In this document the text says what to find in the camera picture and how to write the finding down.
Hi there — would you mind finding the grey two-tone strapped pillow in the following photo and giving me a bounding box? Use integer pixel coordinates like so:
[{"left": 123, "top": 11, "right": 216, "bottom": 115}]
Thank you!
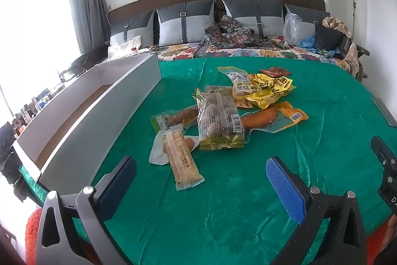
[
  {"left": 284, "top": 3, "right": 331, "bottom": 36},
  {"left": 109, "top": 10, "right": 156, "bottom": 46},
  {"left": 222, "top": 0, "right": 284, "bottom": 37},
  {"left": 157, "top": 0, "right": 215, "bottom": 45}
]

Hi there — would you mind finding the green velvet cloth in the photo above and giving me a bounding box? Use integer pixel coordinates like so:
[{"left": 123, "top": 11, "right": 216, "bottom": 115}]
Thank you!
[{"left": 19, "top": 58, "right": 397, "bottom": 265}]

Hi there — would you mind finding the dark armchair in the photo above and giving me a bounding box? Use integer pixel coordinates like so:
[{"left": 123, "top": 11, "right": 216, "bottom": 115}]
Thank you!
[{"left": 341, "top": 35, "right": 370, "bottom": 80}]

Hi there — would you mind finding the clear yellow-edged labelled packet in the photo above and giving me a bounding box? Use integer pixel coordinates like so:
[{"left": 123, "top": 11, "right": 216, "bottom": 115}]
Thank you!
[{"left": 218, "top": 66, "right": 263, "bottom": 98}]

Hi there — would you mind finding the bright window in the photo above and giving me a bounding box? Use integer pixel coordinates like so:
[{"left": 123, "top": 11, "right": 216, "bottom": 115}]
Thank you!
[{"left": 0, "top": 0, "right": 82, "bottom": 129}]

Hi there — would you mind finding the large clear snack packet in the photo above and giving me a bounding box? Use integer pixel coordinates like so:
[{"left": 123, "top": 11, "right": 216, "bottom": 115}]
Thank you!
[{"left": 196, "top": 91, "right": 245, "bottom": 151}]

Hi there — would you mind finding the orange sausage vacuum pack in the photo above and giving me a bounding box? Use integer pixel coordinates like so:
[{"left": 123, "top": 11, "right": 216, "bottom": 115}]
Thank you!
[{"left": 240, "top": 102, "right": 309, "bottom": 133}]

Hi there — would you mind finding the white sausage packet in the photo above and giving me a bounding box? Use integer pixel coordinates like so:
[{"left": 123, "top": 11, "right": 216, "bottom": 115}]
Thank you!
[{"left": 149, "top": 131, "right": 200, "bottom": 165}]

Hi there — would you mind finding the blue cloth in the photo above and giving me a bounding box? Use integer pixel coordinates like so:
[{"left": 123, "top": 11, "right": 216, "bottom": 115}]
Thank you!
[{"left": 299, "top": 37, "right": 342, "bottom": 58}]

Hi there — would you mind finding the small orange snack packet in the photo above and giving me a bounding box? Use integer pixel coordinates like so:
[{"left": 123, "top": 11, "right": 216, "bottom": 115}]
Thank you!
[{"left": 232, "top": 96, "right": 253, "bottom": 109}]

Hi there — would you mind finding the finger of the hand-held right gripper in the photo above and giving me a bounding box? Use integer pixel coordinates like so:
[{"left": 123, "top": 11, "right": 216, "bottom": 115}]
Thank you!
[{"left": 371, "top": 135, "right": 397, "bottom": 179}]

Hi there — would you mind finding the row of small desk items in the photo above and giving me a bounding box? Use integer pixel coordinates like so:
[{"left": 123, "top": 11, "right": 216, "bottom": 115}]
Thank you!
[{"left": 12, "top": 85, "right": 66, "bottom": 135}]

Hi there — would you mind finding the black chair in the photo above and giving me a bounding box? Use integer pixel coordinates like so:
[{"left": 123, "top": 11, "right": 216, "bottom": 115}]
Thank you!
[{"left": 0, "top": 121, "right": 24, "bottom": 202}]

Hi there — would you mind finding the person's right hand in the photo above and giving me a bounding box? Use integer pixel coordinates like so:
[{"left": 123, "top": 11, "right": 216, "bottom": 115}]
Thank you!
[{"left": 385, "top": 215, "right": 397, "bottom": 253}]

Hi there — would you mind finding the green-edged sausage packet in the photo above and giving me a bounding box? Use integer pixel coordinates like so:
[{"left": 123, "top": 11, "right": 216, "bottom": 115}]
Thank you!
[{"left": 150, "top": 107, "right": 199, "bottom": 133}]

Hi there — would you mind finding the red cloth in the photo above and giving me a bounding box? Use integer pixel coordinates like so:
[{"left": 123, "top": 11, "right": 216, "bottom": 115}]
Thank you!
[{"left": 366, "top": 234, "right": 388, "bottom": 265}]

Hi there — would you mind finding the dark brown snack packet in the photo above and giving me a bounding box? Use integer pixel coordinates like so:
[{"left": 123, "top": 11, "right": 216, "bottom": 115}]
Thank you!
[{"left": 203, "top": 85, "right": 234, "bottom": 96}]

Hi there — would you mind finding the beige patterned cloth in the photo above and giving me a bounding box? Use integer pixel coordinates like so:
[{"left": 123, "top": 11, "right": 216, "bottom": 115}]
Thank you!
[{"left": 323, "top": 17, "right": 361, "bottom": 77}]

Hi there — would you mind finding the clear plastic bag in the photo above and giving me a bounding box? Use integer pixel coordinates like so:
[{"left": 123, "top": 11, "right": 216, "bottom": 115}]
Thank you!
[{"left": 282, "top": 13, "right": 317, "bottom": 46}]

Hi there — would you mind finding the yellow snack packet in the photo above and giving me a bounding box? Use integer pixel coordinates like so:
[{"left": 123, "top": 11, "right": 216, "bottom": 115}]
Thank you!
[{"left": 243, "top": 73, "right": 295, "bottom": 110}]

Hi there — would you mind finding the orange fuzzy cloth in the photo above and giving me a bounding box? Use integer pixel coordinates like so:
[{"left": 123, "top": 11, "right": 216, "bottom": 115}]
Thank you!
[{"left": 25, "top": 208, "right": 47, "bottom": 265}]

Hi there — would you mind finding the floral bedsheet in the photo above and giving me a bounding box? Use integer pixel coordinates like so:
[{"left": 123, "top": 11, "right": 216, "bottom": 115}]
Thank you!
[{"left": 157, "top": 35, "right": 363, "bottom": 82}]

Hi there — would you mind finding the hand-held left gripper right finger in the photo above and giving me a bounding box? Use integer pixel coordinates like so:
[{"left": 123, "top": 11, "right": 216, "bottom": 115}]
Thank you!
[{"left": 265, "top": 156, "right": 368, "bottom": 265}]

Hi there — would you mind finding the white cloth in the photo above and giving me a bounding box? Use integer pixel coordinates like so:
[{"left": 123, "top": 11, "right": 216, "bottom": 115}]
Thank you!
[{"left": 107, "top": 38, "right": 143, "bottom": 60}]

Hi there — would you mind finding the white cardboard box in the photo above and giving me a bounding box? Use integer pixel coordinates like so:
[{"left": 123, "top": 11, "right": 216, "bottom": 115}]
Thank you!
[{"left": 12, "top": 52, "right": 160, "bottom": 200}]

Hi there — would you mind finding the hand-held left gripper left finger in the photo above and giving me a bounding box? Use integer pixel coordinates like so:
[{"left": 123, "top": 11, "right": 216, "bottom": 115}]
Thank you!
[{"left": 35, "top": 156, "right": 137, "bottom": 265}]

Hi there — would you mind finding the long beige biscuit packet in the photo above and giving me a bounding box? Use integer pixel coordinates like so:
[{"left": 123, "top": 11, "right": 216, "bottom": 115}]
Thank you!
[{"left": 162, "top": 124, "right": 205, "bottom": 191}]

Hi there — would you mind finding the black bag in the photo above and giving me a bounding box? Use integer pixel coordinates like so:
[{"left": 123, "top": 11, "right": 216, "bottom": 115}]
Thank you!
[{"left": 312, "top": 25, "right": 345, "bottom": 51}]

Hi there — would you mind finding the small red snack packet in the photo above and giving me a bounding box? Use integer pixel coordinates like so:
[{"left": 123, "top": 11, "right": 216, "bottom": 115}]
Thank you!
[{"left": 259, "top": 67, "right": 293, "bottom": 77}]

